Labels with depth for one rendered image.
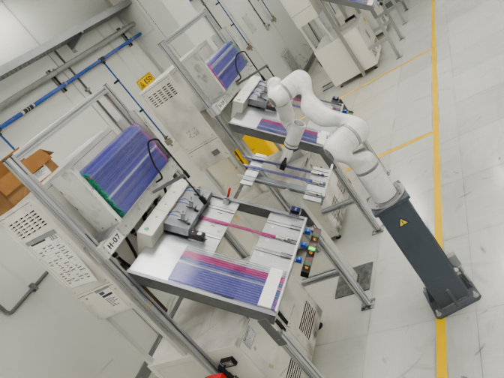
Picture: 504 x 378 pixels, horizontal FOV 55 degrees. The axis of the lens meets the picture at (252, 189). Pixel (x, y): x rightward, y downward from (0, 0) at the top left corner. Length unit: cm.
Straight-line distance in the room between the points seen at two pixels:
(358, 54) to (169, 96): 378
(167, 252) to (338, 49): 485
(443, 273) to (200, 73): 198
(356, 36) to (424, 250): 453
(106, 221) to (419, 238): 148
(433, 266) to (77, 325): 251
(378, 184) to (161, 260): 108
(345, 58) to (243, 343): 497
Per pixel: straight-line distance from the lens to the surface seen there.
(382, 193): 233
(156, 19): 549
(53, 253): 247
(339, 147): 218
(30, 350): 365
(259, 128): 334
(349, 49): 670
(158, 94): 348
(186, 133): 352
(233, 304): 217
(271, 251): 243
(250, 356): 248
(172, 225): 245
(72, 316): 384
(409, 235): 245
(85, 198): 228
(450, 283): 267
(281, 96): 233
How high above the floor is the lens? 187
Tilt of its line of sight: 19 degrees down
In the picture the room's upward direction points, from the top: 38 degrees counter-clockwise
